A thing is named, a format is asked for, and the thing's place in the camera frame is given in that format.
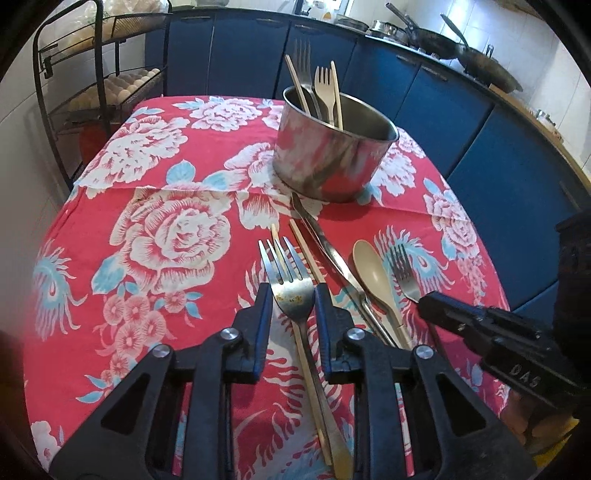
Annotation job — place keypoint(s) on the large steel fork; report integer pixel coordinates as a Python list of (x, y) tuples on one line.
[(303, 78)]

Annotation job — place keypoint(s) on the clear plastic bag of bread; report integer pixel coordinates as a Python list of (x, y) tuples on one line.
[(90, 34), (134, 5)]

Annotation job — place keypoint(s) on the person's right hand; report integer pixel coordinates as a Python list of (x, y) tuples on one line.
[(531, 429)]

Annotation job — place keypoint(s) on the small black wok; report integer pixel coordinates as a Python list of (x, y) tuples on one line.
[(436, 41)]

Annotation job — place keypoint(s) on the blue kitchen cabinets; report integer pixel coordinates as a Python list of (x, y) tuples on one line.
[(249, 55)]

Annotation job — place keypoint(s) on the tray of eggs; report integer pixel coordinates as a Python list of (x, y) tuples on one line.
[(124, 85)]

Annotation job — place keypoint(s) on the red plastic bucket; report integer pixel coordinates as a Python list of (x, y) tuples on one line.
[(94, 145)]

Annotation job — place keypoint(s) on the silver table knife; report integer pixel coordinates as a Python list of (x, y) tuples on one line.
[(325, 240)]

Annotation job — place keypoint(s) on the white chopstick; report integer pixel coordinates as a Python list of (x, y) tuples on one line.
[(296, 81)]

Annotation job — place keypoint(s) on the stainless steel pot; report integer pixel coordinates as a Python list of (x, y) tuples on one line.
[(323, 161)]

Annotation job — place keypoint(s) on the medium steel fork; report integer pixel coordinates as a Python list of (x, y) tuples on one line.
[(293, 300)]

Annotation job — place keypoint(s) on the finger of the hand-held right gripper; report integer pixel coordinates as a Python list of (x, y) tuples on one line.
[(517, 321), (452, 318)]

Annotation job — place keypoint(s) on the beige fork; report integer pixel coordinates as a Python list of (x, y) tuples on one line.
[(324, 94)]

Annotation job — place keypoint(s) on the shallow steel pan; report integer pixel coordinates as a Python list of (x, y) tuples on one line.
[(352, 22)]

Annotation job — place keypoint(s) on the red floral tablecloth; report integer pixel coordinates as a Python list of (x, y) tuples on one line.
[(161, 230)]

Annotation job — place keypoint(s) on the small steel fork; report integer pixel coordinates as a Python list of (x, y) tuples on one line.
[(408, 286)]

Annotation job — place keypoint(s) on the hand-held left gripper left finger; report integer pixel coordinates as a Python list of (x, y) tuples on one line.
[(261, 332)]

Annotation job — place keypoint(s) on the wooden chopstick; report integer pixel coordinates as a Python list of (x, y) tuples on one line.
[(275, 232), (305, 247)]

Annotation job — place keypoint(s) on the steel kettle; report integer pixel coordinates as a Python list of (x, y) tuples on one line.
[(545, 117)]

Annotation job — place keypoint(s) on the steel pot with lid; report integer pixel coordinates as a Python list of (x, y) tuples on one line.
[(388, 28)]

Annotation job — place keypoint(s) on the large black wok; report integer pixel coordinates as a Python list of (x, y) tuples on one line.
[(491, 69)]

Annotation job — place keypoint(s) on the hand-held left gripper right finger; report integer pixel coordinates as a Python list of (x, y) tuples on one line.
[(325, 332)]

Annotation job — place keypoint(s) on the beige spoon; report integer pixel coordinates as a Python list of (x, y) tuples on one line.
[(369, 263)]

